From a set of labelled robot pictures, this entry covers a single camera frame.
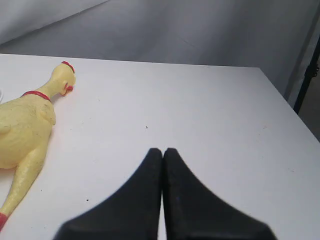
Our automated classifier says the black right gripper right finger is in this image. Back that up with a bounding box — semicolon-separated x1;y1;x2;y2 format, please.
162;148;276;240

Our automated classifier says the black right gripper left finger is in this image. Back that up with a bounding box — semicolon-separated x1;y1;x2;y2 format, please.
54;148;163;240

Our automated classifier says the yellow rubber chicken toy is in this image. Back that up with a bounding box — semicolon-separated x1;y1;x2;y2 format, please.
0;61;76;227

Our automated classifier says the dark metal stand pole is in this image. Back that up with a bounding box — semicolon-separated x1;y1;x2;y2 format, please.
293;38;320;115

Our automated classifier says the grey fabric backdrop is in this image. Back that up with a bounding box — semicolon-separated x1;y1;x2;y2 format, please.
0;0;320;99

